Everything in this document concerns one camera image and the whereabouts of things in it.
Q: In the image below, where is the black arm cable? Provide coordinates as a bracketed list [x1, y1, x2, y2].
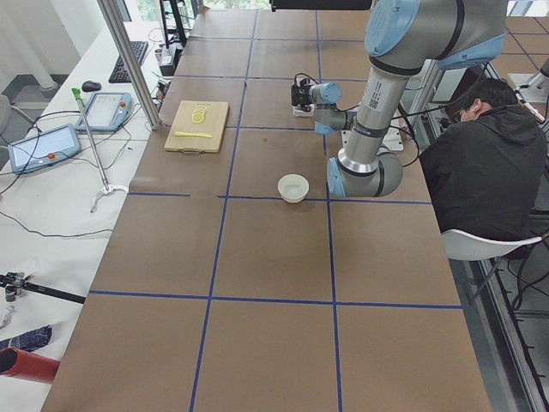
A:
[338, 100, 455, 167]

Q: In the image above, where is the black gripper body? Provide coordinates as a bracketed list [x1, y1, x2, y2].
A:
[296, 85, 312, 106]

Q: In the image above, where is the yellow plastic knife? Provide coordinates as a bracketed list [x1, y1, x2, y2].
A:
[173, 131, 213, 138]

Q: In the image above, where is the folded dark blue umbrella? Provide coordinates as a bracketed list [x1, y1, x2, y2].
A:
[1, 325, 52, 352]

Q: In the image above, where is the clear plastic egg box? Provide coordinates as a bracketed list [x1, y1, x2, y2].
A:
[293, 105, 315, 118]

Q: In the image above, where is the person in black jacket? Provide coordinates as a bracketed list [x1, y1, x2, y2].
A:
[419, 78, 547, 241]

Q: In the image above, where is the black tripod stick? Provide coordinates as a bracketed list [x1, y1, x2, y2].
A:
[1, 272, 86, 304]

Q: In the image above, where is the wooden cutting board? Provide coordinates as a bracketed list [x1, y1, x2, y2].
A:
[164, 100, 229, 154]

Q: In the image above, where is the red bottle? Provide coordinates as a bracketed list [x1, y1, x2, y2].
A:
[1, 348, 60, 384]

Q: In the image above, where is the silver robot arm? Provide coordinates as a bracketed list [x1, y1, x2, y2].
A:
[308, 1, 507, 197]

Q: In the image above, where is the reacher grabber stick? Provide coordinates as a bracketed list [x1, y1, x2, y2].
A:
[71, 88, 129, 213]

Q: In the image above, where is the white paper bowl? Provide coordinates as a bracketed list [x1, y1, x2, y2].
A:
[277, 173, 310, 203]

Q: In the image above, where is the teach pendant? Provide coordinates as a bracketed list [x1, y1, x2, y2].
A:
[76, 92, 132, 134]
[9, 124, 81, 174]

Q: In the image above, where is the black keyboard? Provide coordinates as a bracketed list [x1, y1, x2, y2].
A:
[107, 40, 150, 84]

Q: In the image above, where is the aluminium frame post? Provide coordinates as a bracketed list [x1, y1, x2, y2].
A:
[97, 0, 161, 130]

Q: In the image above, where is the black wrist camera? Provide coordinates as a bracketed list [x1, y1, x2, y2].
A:
[291, 73, 311, 108]

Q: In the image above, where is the far teach pendant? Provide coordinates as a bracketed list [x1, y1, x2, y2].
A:
[76, 92, 132, 134]

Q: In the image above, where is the white plastic chair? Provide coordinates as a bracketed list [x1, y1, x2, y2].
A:
[440, 228, 549, 306]

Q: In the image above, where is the black computer mouse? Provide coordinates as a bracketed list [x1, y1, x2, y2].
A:
[81, 81, 102, 93]

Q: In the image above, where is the near teach pendant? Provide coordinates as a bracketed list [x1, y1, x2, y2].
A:
[9, 124, 81, 174]

